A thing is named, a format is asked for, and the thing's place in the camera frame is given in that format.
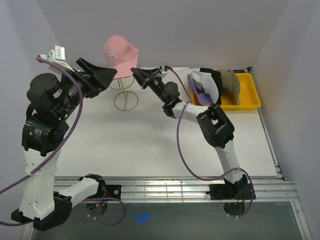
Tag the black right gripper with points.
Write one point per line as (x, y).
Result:
(142, 76)

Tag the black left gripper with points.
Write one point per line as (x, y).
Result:
(99, 79)

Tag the pink baseball cap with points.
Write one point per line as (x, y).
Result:
(121, 55)

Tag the black baseball cap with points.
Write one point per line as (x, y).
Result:
(217, 78)

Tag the beige baseball cap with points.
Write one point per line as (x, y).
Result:
(230, 84)

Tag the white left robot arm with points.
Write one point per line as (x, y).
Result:
(42, 140)

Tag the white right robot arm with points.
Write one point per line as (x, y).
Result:
(216, 127)

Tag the white baseball cap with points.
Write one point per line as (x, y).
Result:
(205, 84)

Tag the purple baseball cap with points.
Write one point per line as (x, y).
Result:
(199, 99)

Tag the yellow plastic bin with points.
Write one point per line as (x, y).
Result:
(249, 98)

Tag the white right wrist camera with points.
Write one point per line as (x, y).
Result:
(165, 69)

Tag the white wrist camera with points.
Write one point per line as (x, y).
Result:
(165, 69)
(57, 55)

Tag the gold wire hat stand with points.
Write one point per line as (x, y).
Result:
(125, 100)

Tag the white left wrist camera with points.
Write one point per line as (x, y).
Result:
(57, 55)

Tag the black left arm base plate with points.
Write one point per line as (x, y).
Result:
(113, 191)

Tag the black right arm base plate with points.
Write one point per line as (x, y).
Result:
(226, 192)

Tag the aluminium mounting rail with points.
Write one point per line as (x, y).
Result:
(189, 190)

